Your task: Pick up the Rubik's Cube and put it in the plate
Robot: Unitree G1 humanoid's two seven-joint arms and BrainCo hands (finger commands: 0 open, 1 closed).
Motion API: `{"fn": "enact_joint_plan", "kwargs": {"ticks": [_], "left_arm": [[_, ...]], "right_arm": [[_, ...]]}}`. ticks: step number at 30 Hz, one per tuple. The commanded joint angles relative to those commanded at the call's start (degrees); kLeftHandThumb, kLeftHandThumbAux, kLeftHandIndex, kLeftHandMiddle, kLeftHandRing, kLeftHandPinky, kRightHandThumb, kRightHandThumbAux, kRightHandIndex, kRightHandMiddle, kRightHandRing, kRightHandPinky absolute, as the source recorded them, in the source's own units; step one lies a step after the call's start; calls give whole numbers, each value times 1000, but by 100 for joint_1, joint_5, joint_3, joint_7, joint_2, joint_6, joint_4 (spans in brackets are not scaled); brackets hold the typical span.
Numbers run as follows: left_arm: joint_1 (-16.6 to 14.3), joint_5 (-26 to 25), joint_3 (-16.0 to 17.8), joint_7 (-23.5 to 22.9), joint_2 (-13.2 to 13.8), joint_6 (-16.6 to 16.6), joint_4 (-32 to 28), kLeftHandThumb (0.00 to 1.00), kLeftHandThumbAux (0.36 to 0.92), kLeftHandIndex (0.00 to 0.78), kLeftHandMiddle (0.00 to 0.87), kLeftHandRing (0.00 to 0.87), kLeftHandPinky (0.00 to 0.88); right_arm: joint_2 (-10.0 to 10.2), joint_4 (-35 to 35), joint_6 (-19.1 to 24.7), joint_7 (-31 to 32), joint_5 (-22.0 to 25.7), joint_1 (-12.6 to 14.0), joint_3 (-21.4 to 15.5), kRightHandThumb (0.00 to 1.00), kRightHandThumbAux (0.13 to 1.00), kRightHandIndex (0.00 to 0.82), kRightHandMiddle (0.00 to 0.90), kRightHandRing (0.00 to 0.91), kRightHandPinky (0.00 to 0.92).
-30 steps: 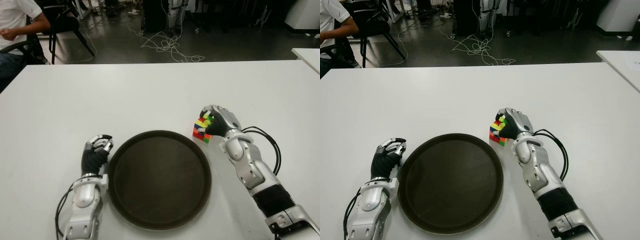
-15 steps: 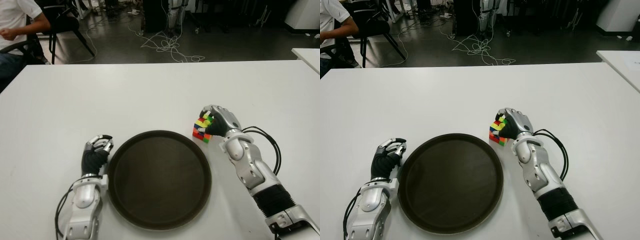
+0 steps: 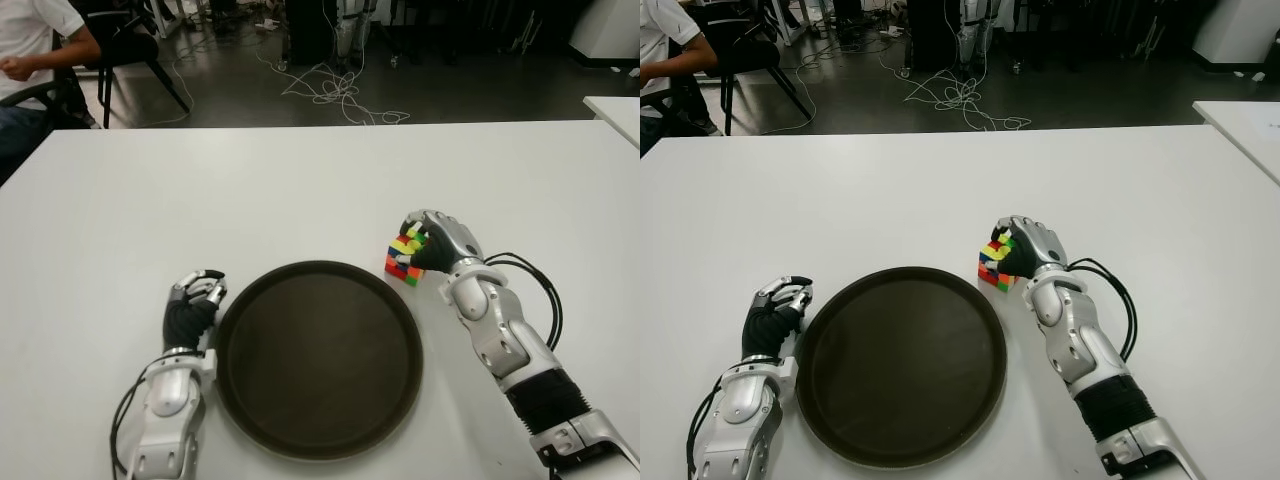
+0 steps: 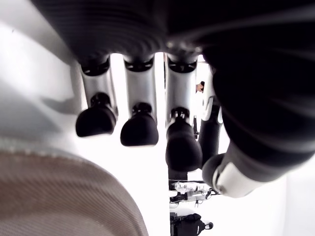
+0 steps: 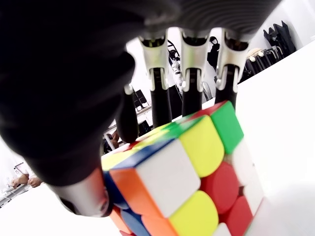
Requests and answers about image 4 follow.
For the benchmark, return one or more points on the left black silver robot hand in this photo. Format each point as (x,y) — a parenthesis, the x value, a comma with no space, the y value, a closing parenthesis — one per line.
(246,86)

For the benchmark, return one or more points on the dark brown round plate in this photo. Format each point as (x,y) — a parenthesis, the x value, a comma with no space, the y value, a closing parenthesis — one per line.
(61,196)

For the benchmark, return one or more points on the distant person with dark hair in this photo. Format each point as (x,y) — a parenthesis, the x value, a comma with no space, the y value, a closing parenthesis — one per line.
(200,86)

